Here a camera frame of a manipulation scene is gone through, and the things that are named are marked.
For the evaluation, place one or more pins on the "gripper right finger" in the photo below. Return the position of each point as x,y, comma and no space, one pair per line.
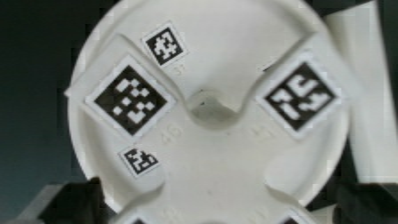
362,203

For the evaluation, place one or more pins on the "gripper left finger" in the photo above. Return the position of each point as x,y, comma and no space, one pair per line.
68,204

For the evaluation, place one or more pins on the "white cylindrical table leg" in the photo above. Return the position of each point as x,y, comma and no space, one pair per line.
212,114

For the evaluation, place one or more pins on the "white round table top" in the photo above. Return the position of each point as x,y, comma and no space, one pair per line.
255,25

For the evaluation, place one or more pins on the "white cross-shaped table base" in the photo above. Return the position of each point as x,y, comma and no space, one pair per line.
191,175

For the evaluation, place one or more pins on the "white L-shaped fence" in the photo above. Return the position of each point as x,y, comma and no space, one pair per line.
354,24

